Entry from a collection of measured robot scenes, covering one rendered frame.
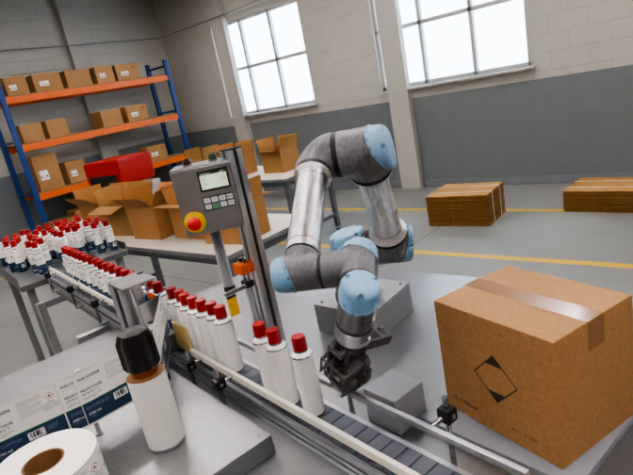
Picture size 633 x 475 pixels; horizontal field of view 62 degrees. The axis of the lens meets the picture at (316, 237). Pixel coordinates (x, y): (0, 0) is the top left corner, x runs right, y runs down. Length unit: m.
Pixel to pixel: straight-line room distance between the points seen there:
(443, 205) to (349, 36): 3.19
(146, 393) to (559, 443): 0.85
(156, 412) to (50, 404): 0.29
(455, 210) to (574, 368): 4.43
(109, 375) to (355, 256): 0.75
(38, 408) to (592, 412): 1.22
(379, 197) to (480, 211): 3.96
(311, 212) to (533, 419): 0.61
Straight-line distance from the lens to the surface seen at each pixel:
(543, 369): 1.06
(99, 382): 1.48
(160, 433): 1.34
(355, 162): 1.31
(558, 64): 6.52
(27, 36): 9.68
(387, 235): 1.56
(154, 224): 3.93
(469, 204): 5.37
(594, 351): 1.13
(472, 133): 6.95
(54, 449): 1.26
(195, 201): 1.47
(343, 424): 1.27
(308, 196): 1.21
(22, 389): 2.12
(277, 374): 1.32
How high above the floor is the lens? 1.62
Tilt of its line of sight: 16 degrees down
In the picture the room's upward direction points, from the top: 11 degrees counter-clockwise
